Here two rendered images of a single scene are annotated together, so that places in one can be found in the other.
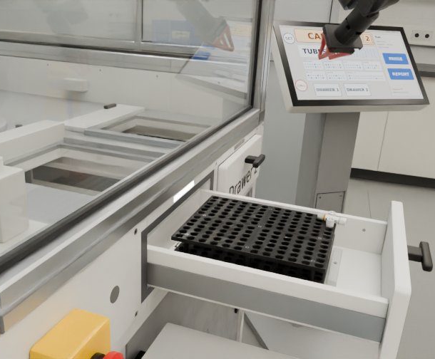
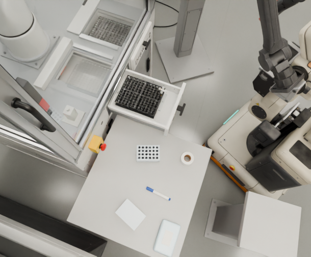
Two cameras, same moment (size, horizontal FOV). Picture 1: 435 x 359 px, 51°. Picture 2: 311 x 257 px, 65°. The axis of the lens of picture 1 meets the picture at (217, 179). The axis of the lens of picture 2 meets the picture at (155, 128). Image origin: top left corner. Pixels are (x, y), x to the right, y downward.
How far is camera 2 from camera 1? 88 cm
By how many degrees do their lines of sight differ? 50
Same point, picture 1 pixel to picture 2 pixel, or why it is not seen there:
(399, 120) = not seen: outside the picture
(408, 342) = (223, 63)
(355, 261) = (170, 98)
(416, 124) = not seen: outside the picture
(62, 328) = (93, 141)
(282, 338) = (171, 63)
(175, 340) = (119, 121)
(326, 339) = (189, 63)
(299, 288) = (146, 121)
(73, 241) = (91, 129)
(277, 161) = not seen: outside the picture
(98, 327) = (99, 140)
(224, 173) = (132, 61)
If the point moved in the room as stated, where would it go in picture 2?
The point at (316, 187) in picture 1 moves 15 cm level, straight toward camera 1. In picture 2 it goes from (187, 8) to (182, 24)
